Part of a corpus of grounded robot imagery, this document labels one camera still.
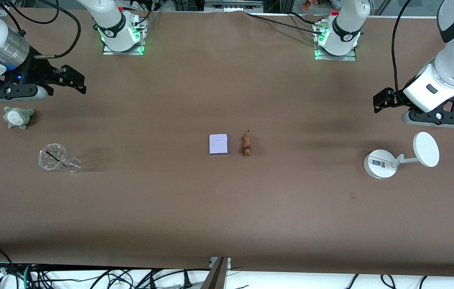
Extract brown lion statue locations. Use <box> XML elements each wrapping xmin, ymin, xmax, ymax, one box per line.
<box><xmin>242</xmin><ymin>130</ymin><xmax>252</xmax><ymax>157</ymax></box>

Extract white round phone stand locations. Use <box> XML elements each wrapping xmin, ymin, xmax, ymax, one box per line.
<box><xmin>363</xmin><ymin>131</ymin><xmax>440</xmax><ymax>179</ymax></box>

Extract grey green plush toy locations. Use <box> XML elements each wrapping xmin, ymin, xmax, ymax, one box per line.
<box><xmin>3</xmin><ymin>106</ymin><xmax>35</xmax><ymax>130</ymax></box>

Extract clear plastic cup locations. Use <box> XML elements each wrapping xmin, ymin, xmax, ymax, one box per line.
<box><xmin>38</xmin><ymin>143</ymin><xmax>82</xmax><ymax>173</ymax></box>

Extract brown table cover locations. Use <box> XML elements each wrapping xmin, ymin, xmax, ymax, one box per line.
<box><xmin>0</xmin><ymin>8</ymin><xmax>454</xmax><ymax>278</ymax></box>

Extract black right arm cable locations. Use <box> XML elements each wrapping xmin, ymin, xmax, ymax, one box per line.
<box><xmin>0</xmin><ymin>0</ymin><xmax>82</xmax><ymax>60</ymax></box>

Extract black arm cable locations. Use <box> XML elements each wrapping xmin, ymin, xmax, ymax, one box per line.
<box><xmin>390</xmin><ymin>0</ymin><xmax>412</xmax><ymax>106</ymax></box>
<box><xmin>0</xmin><ymin>0</ymin><xmax>82</xmax><ymax>60</ymax></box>

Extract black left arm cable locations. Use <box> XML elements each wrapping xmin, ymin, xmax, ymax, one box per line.
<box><xmin>390</xmin><ymin>0</ymin><xmax>412</xmax><ymax>106</ymax></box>

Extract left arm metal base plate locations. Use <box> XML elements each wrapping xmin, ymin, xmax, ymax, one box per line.
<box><xmin>314</xmin><ymin>21</ymin><xmax>358</xmax><ymax>62</ymax></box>

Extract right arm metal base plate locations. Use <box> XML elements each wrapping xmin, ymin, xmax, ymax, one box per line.
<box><xmin>102</xmin><ymin>17</ymin><xmax>148</xmax><ymax>56</ymax></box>

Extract black cable across table edge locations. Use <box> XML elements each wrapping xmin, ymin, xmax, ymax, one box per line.
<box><xmin>246</xmin><ymin>12</ymin><xmax>326</xmax><ymax>36</ymax></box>

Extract green floor cable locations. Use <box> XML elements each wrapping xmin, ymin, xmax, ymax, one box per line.
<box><xmin>23</xmin><ymin>264</ymin><xmax>35</xmax><ymax>289</ymax></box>

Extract metal frame post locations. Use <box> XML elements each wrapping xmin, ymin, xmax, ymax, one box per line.
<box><xmin>201</xmin><ymin>257</ymin><xmax>232</xmax><ymax>289</ymax></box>

